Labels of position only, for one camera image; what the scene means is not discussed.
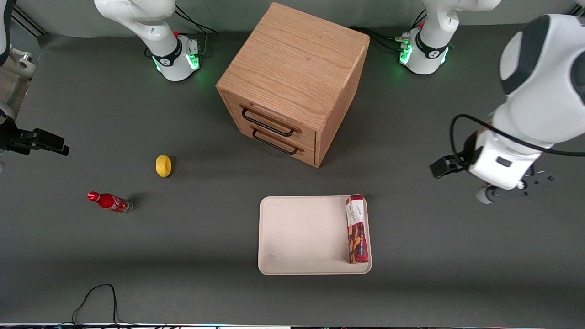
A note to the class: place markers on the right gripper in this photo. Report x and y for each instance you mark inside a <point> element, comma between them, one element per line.
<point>13,138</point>

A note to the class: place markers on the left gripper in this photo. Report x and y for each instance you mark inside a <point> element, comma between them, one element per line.
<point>460,161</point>

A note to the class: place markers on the red cookie box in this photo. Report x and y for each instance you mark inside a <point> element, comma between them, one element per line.
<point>357,228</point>

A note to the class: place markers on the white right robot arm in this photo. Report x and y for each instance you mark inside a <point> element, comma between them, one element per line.
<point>155,27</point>

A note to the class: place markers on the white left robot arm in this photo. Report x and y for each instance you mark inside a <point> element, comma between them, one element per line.
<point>548,91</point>

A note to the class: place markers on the beige rectangular tray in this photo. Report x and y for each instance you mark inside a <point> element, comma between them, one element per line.
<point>306,235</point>

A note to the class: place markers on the red cola bottle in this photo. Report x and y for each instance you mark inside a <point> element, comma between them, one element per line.
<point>109,201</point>

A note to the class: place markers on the yellow lemon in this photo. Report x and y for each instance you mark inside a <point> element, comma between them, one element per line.
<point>163,166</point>

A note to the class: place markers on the wooden two-drawer cabinet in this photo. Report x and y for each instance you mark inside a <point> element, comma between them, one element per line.
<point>292,59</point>

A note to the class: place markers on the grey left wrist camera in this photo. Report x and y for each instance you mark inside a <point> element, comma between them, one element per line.
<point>485,194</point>

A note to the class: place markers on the black metal frame rail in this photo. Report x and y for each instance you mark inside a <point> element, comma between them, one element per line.
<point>27,22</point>

